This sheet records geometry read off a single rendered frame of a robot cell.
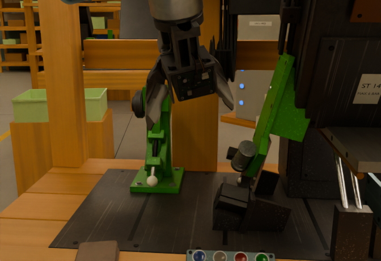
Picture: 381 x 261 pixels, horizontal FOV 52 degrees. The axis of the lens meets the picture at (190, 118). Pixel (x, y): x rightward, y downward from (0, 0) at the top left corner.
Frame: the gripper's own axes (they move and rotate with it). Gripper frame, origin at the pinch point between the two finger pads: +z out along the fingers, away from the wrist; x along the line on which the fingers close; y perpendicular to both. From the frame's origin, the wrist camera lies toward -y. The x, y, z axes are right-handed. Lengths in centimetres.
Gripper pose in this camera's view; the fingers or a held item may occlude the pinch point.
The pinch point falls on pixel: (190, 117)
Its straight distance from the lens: 68.8
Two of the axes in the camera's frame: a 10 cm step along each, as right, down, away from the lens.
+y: 2.5, 5.5, -7.9
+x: 9.6, -2.4, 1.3
